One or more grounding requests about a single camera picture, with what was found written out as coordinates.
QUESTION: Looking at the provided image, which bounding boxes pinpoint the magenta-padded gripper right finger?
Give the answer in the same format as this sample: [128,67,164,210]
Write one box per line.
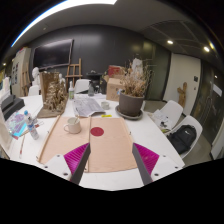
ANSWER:
[132,142,184,186]

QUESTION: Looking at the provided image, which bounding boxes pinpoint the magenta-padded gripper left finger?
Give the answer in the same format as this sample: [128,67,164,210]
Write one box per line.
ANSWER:
[43,142,92,186]

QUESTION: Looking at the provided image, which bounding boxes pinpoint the blue-capped plastic water bottle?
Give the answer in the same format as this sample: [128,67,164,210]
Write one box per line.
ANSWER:
[23,110,40,141]

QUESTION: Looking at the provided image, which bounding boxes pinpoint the white ceramic mug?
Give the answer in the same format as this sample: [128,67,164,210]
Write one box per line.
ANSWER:
[63,116,82,135]

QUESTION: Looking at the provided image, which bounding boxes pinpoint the flat round red coaster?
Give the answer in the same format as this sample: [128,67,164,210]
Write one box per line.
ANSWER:
[90,126,105,137]

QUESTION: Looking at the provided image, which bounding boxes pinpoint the black backpack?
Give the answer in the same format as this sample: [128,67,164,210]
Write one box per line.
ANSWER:
[166,124,198,155]

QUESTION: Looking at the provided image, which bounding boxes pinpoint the papers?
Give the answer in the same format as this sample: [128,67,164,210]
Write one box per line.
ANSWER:
[151,109,173,132]

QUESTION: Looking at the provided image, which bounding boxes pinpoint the grey plant saucer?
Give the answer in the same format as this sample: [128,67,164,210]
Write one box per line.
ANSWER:
[114,105,144,121]

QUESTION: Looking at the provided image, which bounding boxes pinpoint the grey newspaper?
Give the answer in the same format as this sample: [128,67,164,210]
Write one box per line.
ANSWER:
[72,94,107,118]

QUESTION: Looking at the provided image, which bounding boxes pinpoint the thin wooden stick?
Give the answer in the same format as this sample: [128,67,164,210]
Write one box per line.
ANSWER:
[19,134,26,158]

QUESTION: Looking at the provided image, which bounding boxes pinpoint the dried plant in grey pot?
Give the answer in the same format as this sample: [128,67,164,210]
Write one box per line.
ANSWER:
[118,59,153,118]

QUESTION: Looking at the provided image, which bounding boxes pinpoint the small white cup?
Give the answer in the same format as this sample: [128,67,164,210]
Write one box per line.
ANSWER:
[100,100,111,110]

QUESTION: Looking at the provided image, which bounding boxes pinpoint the brown carved sculpture model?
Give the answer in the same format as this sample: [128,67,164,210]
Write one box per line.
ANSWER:
[36,71,69,119]

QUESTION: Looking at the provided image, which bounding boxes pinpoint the green-labelled spray bottle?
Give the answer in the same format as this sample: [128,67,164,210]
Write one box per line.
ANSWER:
[68,80,75,100]

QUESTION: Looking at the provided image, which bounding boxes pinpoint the colourful printed book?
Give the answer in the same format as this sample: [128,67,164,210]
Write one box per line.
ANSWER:
[6,111,43,139]

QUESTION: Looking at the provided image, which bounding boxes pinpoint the grey glass bottle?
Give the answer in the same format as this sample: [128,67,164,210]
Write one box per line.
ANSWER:
[87,81,95,98]

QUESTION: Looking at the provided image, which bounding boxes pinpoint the wooden figure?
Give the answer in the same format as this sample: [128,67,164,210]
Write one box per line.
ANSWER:
[176,81,188,108]

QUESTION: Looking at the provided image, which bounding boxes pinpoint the cardboard box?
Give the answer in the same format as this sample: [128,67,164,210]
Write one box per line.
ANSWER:
[105,77,126,102]

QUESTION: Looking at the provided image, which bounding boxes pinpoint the wooden easel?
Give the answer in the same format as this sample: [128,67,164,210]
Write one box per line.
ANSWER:
[64,58,83,89]
[21,61,32,96]

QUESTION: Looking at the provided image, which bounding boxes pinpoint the black stacked boxes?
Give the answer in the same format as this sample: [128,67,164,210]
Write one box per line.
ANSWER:
[0,94,26,121]

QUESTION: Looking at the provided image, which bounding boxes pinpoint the white plaster bust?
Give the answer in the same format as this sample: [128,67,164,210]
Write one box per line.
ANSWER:
[30,66,42,88]

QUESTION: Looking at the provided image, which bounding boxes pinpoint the red box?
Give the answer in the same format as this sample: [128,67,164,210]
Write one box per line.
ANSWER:
[107,64,125,79]

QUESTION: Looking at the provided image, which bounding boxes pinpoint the white foam model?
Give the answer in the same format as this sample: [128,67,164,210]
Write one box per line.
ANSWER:
[0,76,11,101]

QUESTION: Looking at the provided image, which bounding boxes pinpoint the white cabinet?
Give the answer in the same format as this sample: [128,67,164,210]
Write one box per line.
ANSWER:
[10,46,33,98]

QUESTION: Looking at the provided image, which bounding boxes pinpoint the ceiling spotlights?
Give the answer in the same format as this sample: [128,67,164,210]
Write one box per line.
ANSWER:
[166,39,216,54]

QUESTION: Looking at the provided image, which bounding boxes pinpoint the long ceiling light panel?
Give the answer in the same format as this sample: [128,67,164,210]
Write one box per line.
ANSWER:
[10,0,118,48]

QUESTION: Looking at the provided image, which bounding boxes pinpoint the black wall screen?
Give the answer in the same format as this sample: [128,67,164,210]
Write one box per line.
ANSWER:
[32,38,74,71]

